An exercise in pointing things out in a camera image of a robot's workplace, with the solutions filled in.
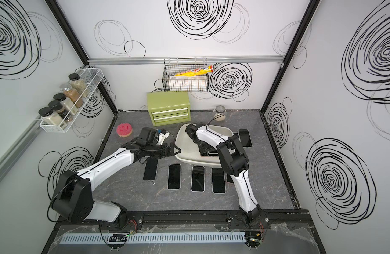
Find spice jar black lid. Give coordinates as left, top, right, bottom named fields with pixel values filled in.
left=38, top=107, right=64, bottom=126
left=69, top=73, right=89, bottom=97

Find spice jar white contents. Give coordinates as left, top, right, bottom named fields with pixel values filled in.
left=53, top=93, right=78, bottom=116

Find pink smiley sponge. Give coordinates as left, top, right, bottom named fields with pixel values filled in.
left=116, top=123, right=133, bottom=137

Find spice jar brown contents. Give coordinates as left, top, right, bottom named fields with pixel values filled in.
left=60, top=83, right=83, bottom=108

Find grey slotted cable duct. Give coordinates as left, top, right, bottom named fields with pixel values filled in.
left=59, top=232, right=246, bottom=245

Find green metal drawer toolbox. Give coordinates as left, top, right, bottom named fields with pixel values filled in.
left=147, top=92, right=191, bottom=127

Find black phone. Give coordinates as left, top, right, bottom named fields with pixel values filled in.
left=191, top=166, right=205, bottom=192
left=198, top=144, right=218, bottom=157

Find clear wall spice shelf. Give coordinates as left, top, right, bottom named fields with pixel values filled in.
left=39, top=68, right=107, bottom=138

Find spice jar black lid front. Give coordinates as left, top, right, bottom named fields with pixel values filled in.
left=38, top=107, right=64, bottom=126

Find white plastic storage box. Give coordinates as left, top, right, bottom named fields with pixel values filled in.
left=175, top=123, right=234, bottom=168

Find white box in basket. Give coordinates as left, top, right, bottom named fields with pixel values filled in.
left=167, top=75, right=208, bottom=81

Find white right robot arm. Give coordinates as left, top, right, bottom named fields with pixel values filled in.
left=185, top=123, right=262, bottom=227

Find spice jar black lid rear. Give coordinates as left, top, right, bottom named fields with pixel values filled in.
left=69, top=73, right=89, bottom=97

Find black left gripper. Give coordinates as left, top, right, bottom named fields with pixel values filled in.
left=146, top=142, right=181, bottom=158

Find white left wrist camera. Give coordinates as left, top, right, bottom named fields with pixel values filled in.
left=157, top=129, right=170, bottom=145

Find glass jar with powder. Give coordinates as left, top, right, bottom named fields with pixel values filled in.
left=213, top=105, right=226, bottom=122

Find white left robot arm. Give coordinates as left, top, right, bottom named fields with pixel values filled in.
left=49, top=128, right=181, bottom=229

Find spice jar dark contents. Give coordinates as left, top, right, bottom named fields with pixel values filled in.
left=48, top=100, right=72, bottom=122

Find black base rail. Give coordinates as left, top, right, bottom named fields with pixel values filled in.
left=58, top=209, right=311, bottom=230

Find black wire wall basket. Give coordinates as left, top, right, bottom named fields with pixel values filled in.
left=162, top=57, right=209, bottom=92

